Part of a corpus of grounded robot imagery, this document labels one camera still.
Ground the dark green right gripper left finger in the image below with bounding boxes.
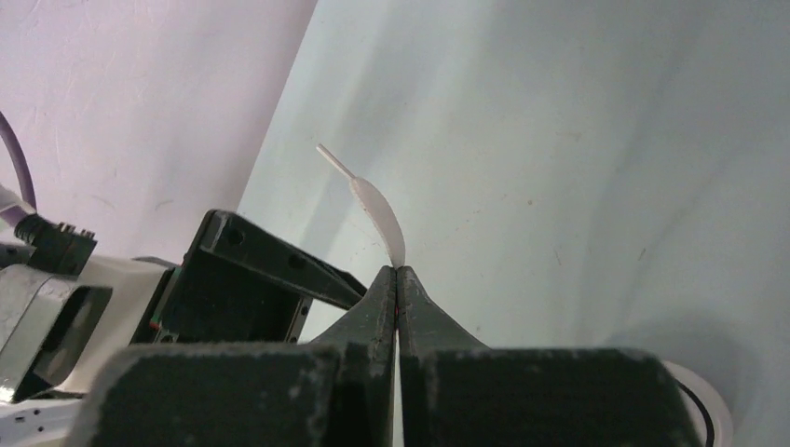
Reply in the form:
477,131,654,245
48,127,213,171
66,266,397,446

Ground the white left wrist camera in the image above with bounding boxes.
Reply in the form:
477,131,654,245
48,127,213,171
1,255,177,404

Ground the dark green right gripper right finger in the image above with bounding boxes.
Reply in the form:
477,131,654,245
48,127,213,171
396,266,701,446

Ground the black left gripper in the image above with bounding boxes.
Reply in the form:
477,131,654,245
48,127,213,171
131,210,367,344

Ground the green canvas sneaker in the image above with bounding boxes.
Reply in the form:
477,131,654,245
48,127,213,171
0,360,736,447

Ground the white shoelace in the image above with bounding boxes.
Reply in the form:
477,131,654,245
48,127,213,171
316,143,406,268

